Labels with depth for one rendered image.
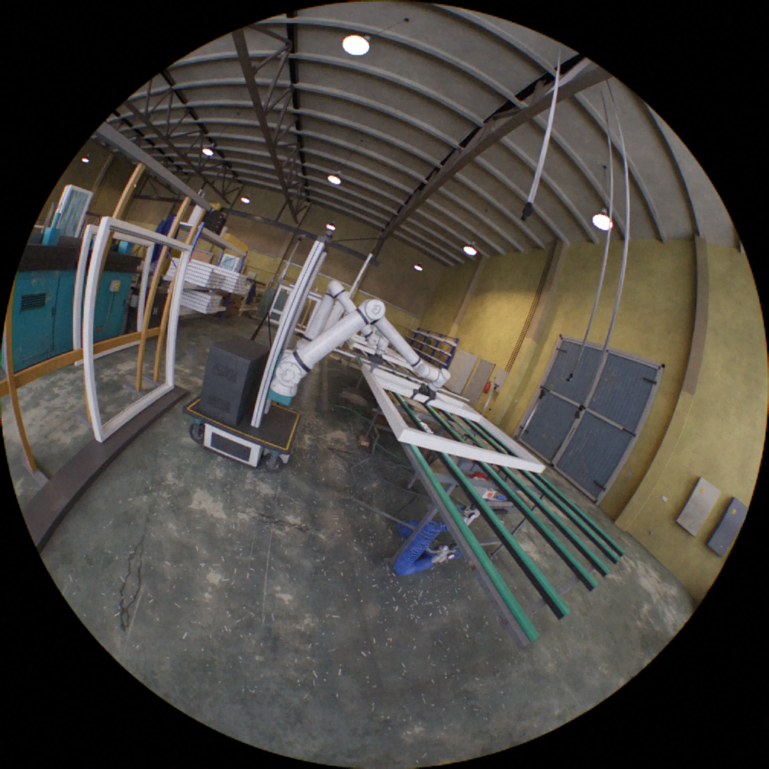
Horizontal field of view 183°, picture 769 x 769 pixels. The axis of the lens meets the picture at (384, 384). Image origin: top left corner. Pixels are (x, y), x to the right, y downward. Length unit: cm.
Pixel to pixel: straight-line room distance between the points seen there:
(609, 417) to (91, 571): 847
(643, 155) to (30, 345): 1070
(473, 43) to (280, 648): 875
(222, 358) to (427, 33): 778
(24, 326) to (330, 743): 355
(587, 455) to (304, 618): 718
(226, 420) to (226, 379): 31
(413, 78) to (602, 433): 1090
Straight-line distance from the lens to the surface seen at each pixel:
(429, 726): 158
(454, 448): 146
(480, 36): 743
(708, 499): 708
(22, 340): 328
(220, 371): 179
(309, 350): 138
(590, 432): 761
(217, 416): 192
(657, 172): 850
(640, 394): 749
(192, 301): 555
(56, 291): 338
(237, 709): 135
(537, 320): 974
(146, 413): 240
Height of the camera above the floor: 135
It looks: 12 degrees down
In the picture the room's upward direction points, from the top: 24 degrees clockwise
